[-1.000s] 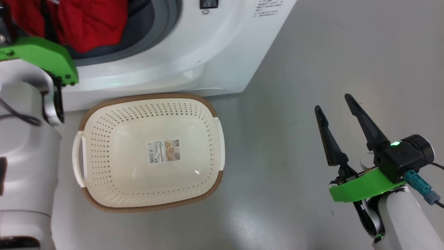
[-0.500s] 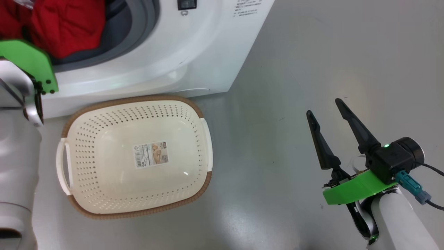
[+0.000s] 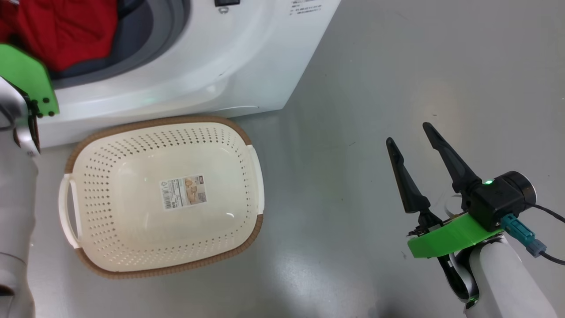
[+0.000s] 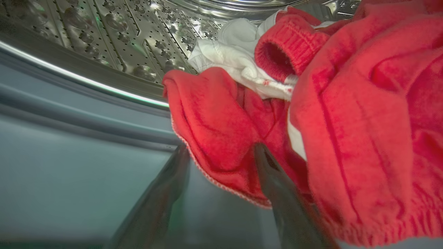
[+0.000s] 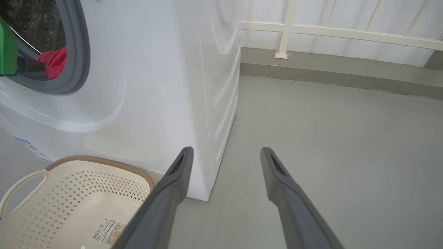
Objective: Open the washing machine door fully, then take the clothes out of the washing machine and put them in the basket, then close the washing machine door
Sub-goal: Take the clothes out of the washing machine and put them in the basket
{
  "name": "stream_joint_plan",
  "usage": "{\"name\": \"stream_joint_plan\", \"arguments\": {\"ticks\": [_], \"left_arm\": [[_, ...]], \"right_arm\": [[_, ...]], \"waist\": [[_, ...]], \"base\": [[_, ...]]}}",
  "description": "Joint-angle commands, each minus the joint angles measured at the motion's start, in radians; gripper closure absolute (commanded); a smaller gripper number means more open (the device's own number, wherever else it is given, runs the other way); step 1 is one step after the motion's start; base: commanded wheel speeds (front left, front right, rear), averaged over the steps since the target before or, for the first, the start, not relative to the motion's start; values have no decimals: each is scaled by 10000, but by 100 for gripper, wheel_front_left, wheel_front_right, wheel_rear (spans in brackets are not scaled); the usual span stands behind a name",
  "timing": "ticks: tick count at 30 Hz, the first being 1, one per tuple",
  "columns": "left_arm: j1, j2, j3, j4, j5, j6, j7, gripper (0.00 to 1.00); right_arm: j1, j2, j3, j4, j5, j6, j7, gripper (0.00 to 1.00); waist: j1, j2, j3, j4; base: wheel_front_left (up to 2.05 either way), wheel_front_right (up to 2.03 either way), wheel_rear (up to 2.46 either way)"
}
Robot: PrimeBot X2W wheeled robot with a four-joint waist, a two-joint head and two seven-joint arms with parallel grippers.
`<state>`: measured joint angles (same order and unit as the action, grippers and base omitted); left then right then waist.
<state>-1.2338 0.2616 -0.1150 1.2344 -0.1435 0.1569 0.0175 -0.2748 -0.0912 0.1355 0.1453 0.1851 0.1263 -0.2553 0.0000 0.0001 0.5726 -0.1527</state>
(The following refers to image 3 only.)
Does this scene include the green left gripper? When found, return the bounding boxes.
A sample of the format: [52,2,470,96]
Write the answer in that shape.
[0,43,60,118]

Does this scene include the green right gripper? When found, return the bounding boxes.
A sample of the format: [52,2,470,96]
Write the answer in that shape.
[386,122,505,259]

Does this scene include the red garment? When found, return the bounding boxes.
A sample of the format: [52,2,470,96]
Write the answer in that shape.
[0,0,118,72]

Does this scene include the white front-load washing machine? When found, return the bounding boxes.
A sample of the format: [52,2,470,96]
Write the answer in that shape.
[0,0,343,149]

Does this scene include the cream perforated laundry basket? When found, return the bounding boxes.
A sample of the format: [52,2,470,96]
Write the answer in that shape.
[58,115,265,280]

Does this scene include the paper label inside basket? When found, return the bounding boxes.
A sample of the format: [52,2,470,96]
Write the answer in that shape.
[159,174,208,211]

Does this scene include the printed instruction text sticker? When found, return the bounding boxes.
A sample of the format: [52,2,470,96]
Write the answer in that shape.
[289,0,324,16]

